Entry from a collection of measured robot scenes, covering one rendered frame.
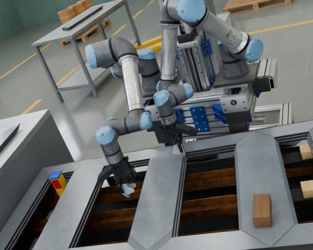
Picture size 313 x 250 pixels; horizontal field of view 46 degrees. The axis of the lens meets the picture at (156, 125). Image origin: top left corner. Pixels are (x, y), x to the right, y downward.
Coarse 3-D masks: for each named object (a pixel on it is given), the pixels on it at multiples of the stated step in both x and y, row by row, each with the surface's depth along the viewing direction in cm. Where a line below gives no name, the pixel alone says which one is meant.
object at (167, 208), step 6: (150, 204) 162; (156, 204) 160; (162, 204) 159; (168, 204) 158; (174, 204) 157; (138, 210) 161; (144, 210) 159; (150, 210) 158; (156, 210) 157; (162, 210) 156; (168, 210) 155; (174, 210) 154; (138, 216) 157; (144, 216) 156; (150, 216) 155; (156, 216) 154
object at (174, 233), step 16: (144, 160) 195; (64, 176) 208; (96, 192) 185; (288, 192) 145; (32, 208) 188; (176, 208) 156; (80, 224) 166; (176, 224) 149; (240, 224) 138; (16, 240) 172; (128, 240) 147; (160, 240) 142
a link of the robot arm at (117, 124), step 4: (108, 120) 166; (112, 120) 165; (116, 120) 163; (120, 120) 162; (104, 124) 166; (108, 124) 162; (112, 124) 162; (116, 124) 162; (120, 124) 161; (116, 128) 161; (120, 128) 161; (124, 128) 161; (120, 132) 162; (124, 132) 162
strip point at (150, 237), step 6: (132, 234) 149; (138, 234) 148; (144, 234) 147; (150, 234) 146; (156, 234) 145; (162, 234) 144; (138, 240) 145; (144, 240) 144; (150, 240) 143; (156, 240) 142; (144, 246) 142; (150, 246) 141
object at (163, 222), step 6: (162, 216) 153; (168, 216) 152; (138, 222) 154; (144, 222) 153; (150, 222) 152; (156, 222) 151; (162, 222) 150; (168, 222) 149; (132, 228) 152; (138, 228) 151; (144, 228) 150; (150, 228) 149; (156, 228) 148; (162, 228) 147; (168, 228) 146
